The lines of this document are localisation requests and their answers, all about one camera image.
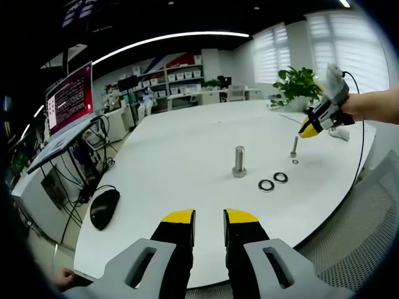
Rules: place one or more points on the large potted green plant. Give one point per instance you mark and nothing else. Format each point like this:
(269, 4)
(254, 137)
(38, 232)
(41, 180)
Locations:
(296, 84)

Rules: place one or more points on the long curved ceiling light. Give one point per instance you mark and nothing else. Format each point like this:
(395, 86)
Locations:
(174, 38)

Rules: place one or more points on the wide window blind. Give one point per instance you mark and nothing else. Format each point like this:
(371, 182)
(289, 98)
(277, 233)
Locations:
(346, 46)

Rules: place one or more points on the tilted standing desk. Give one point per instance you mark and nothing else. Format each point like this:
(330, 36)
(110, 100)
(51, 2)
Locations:
(59, 146)

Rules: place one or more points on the white storage shelf unit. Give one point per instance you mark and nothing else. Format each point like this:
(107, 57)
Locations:
(184, 70)

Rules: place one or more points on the small green desk plant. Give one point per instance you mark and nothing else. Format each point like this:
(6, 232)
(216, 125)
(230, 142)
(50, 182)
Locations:
(210, 84)

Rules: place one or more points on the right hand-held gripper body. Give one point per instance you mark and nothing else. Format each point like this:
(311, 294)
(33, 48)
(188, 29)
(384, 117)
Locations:
(336, 84)

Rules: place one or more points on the white background desk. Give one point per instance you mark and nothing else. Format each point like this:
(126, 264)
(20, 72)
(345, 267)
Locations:
(202, 93)

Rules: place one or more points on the white side cabinet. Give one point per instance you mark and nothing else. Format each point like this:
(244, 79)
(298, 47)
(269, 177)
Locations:
(31, 199)

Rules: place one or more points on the large dark steel washer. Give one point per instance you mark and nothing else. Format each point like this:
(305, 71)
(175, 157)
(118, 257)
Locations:
(275, 177)
(259, 185)

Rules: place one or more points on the white low cabinet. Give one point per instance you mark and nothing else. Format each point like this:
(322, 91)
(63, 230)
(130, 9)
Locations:
(117, 124)

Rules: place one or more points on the black screen on floor stand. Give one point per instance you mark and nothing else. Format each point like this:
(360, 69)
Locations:
(127, 82)

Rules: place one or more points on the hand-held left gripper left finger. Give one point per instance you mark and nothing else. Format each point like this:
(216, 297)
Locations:
(137, 268)

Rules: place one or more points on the black computer mouse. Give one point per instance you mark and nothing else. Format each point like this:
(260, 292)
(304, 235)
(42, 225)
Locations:
(104, 208)

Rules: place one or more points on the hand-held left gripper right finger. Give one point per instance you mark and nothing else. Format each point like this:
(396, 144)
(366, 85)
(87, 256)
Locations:
(268, 271)

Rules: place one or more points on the white mesh office chair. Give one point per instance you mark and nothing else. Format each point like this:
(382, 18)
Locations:
(358, 233)

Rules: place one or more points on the small steel threaded stud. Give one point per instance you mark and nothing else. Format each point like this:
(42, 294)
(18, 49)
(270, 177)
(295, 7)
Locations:
(294, 146)

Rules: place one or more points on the row of white storage bins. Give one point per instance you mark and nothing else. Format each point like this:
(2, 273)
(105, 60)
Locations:
(187, 74)

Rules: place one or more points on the grey background office chair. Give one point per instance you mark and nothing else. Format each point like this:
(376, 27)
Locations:
(235, 93)

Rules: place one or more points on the white handheld controller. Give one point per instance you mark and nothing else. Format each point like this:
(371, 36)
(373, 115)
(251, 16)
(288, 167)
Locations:
(339, 134)

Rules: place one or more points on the ceiling strip light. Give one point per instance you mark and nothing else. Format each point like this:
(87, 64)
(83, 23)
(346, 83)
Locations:
(344, 3)

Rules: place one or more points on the narrow window blind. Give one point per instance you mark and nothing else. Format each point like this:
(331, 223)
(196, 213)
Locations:
(271, 53)

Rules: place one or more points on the large steel threaded stud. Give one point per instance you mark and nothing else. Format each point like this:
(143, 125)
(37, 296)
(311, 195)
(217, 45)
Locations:
(239, 162)

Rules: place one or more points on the large monitor with red screen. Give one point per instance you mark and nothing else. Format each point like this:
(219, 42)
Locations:
(70, 99)

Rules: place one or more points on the person's left hand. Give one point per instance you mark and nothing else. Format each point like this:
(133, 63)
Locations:
(62, 277)

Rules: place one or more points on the small black desk monitor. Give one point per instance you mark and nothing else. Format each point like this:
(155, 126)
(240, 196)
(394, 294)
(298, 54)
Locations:
(225, 81)

